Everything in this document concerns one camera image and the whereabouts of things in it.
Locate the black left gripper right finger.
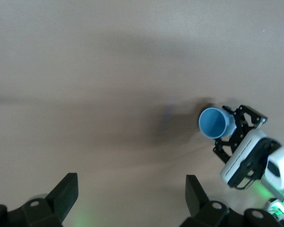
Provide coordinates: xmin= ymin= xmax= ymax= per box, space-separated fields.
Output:
xmin=181 ymin=174 xmax=284 ymax=227

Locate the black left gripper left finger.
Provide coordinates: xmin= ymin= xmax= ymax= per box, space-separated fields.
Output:
xmin=0 ymin=172 xmax=79 ymax=227

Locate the light blue plastic cup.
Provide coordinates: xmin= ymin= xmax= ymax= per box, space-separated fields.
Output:
xmin=198 ymin=106 xmax=236 ymax=140

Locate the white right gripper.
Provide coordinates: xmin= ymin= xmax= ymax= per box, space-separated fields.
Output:
xmin=213 ymin=105 xmax=283 ymax=190

